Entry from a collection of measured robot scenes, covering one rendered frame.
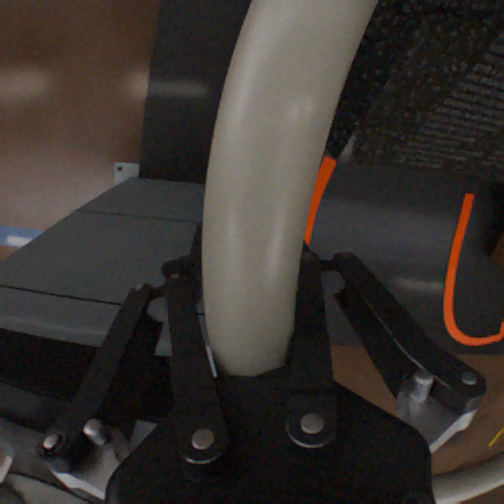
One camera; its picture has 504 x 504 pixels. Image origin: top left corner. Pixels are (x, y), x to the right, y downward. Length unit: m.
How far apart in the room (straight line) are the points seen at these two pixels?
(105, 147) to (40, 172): 0.30
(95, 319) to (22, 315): 0.10
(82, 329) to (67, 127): 0.94
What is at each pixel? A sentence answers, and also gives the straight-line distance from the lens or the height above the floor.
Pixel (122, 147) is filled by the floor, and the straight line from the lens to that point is 1.15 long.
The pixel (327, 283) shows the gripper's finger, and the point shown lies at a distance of 0.16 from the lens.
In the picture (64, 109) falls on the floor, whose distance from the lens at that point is 1.24.
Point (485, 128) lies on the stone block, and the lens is 0.48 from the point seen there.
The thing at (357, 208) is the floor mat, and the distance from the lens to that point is 1.17.
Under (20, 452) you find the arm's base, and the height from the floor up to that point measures 0.91.
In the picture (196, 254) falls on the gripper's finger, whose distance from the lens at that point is 0.17.
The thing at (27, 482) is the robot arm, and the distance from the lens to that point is 0.45.
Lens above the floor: 1.06
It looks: 65 degrees down
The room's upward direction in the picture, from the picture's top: 177 degrees clockwise
